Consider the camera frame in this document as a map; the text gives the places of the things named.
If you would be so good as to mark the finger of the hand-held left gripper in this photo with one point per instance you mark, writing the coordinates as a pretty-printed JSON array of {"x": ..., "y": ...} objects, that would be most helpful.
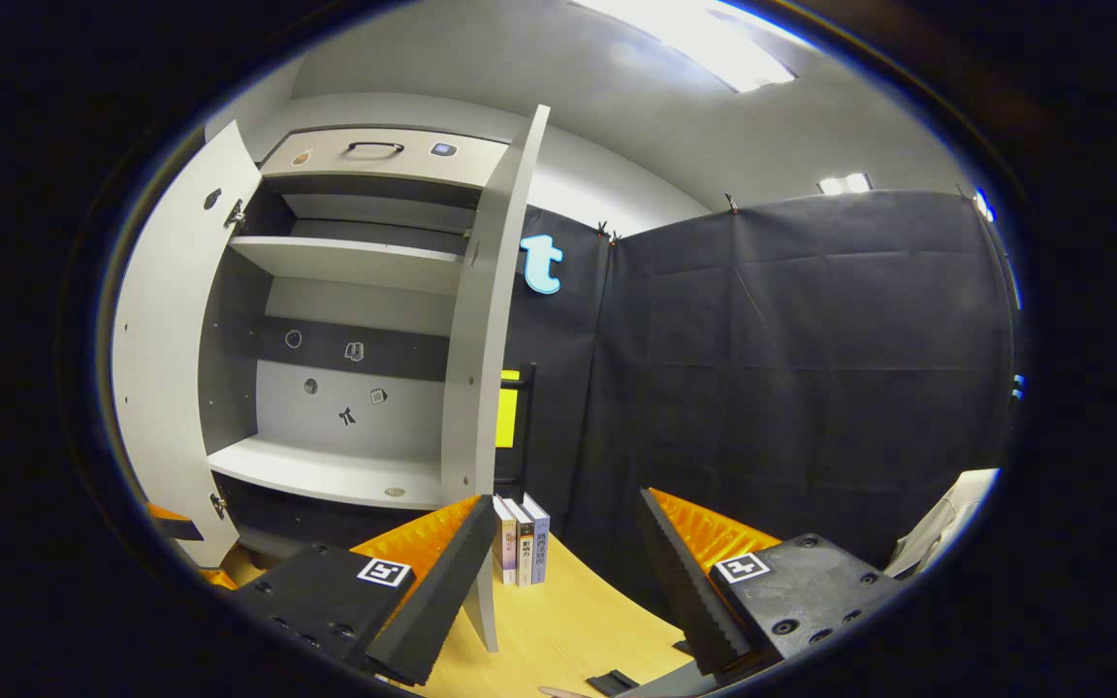
[
  {"x": 219, "y": 580},
  {"x": 175, "y": 528}
]

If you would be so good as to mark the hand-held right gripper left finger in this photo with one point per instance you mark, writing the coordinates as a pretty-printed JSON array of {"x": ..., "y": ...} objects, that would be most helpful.
[{"x": 447, "y": 591}]

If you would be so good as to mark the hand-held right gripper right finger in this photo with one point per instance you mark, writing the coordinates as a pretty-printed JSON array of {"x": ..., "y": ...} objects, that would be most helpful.
[{"x": 680, "y": 591}]

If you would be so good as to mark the metal door hinge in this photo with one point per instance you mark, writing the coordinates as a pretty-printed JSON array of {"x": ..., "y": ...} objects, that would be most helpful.
[
  {"x": 218, "y": 504},
  {"x": 235, "y": 215}
]

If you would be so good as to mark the white and grey cabinet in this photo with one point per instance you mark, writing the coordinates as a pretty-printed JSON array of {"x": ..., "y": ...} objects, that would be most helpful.
[{"x": 345, "y": 262}]

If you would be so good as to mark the white cabinet drawer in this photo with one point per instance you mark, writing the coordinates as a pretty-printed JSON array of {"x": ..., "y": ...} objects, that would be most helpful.
[{"x": 326, "y": 163}]

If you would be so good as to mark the white spine book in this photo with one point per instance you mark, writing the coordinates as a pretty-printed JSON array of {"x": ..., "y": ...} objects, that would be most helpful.
[{"x": 503, "y": 538}]

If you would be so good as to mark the dark spine book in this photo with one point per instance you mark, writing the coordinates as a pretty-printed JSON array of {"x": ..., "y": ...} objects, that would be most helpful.
[{"x": 523, "y": 543}]

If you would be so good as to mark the pale blue spine book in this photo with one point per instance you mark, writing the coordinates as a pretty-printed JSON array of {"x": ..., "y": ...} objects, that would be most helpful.
[{"x": 540, "y": 538}]

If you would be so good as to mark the black flat object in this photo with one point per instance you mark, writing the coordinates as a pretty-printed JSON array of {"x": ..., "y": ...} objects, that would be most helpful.
[{"x": 612, "y": 682}]

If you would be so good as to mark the black stand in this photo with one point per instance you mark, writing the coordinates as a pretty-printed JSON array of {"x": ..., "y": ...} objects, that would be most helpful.
[{"x": 527, "y": 427}]

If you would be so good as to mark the yellow panel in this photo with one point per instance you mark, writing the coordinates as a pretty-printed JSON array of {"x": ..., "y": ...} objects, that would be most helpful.
[{"x": 508, "y": 407}]

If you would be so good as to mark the black backdrop cloth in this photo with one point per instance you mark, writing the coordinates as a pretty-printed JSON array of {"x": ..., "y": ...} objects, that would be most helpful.
[{"x": 791, "y": 388}]

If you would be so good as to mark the white fabric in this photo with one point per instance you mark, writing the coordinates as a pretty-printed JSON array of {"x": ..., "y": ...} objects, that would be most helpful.
[{"x": 946, "y": 514}]

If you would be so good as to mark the small ceiling light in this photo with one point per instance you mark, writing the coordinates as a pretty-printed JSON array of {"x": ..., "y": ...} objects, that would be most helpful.
[{"x": 845, "y": 183}]

